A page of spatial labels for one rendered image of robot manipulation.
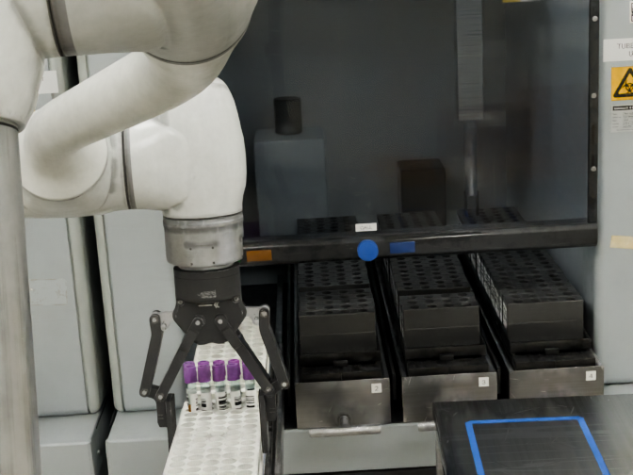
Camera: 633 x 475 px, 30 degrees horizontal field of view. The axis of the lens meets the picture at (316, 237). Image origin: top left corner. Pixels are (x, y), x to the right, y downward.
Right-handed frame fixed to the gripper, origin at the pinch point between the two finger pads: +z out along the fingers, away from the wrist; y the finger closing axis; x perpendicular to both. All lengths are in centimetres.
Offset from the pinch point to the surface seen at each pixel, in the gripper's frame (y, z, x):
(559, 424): 41.6, 4.1, 8.2
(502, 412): 35.2, 3.7, 12.7
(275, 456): 6.2, 5.8, 7.1
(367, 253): 20.0, -13.9, 33.0
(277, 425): 6.3, 4.9, 16.1
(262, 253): 5.0, -14.6, 33.9
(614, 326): 56, 0, 38
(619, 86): 56, -36, 35
